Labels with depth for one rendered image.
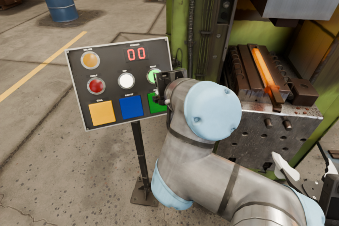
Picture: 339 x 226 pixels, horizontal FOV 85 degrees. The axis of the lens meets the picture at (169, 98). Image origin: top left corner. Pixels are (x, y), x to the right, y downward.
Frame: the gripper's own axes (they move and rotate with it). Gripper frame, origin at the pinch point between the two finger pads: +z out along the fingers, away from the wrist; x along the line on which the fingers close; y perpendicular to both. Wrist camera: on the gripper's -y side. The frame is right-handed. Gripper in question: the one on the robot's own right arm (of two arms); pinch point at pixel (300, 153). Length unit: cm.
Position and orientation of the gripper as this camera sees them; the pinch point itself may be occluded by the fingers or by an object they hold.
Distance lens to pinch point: 66.9
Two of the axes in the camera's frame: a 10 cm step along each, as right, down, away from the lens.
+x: 9.9, 0.9, -1.1
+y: 0.0, 7.5, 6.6
